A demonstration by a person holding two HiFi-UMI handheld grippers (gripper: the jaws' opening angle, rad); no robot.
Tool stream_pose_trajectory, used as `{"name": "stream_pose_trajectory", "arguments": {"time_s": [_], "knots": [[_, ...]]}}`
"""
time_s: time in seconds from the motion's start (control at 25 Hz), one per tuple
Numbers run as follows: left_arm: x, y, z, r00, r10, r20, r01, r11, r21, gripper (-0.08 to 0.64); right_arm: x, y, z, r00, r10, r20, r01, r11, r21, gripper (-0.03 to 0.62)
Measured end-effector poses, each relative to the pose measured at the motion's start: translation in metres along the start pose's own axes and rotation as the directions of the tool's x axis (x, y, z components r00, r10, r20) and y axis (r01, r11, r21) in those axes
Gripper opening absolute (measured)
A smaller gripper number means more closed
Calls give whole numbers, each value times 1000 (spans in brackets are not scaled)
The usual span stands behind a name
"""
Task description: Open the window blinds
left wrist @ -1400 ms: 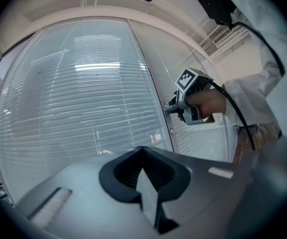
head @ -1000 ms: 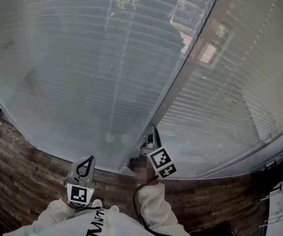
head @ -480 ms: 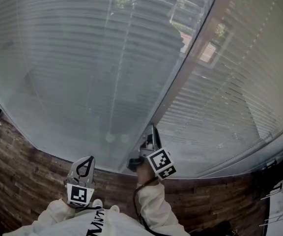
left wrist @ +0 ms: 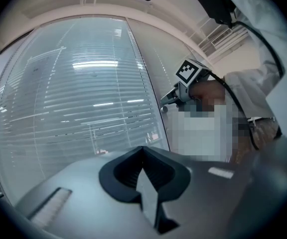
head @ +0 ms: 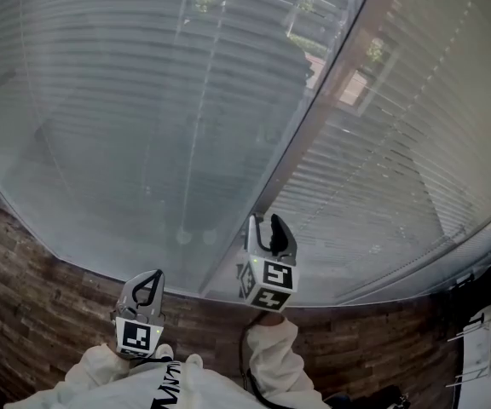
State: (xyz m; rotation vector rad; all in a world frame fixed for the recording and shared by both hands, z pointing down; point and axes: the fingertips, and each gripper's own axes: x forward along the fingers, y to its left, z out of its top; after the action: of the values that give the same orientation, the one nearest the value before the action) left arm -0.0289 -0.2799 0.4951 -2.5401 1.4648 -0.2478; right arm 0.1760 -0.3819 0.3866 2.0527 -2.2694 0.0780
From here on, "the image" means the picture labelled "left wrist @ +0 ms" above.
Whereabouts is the black rectangular device box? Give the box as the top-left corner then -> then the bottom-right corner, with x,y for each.
194,0 -> 237,26

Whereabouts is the black cable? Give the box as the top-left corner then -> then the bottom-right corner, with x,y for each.
207,71 -> 259,150
230,18 -> 285,79

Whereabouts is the bundle of white ceiling pipes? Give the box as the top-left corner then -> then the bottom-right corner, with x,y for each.
190,16 -> 249,59

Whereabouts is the person's right forearm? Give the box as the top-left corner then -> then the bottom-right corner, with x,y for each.
189,68 -> 281,120

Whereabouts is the grey partition frame post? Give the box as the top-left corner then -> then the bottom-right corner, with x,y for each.
125,16 -> 171,152

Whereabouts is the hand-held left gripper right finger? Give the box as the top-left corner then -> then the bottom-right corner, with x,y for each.
143,146 -> 251,239

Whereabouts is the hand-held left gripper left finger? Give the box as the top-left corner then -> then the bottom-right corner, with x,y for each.
15,146 -> 159,239

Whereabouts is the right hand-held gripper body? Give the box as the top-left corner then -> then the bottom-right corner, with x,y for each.
173,57 -> 211,109

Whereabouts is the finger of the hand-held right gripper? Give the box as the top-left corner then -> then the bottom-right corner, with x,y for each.
161,95 -> 180,105
160,88 -> 180,102

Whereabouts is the white air vent grille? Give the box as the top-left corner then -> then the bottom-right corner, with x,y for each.
211,29 -> 233,47

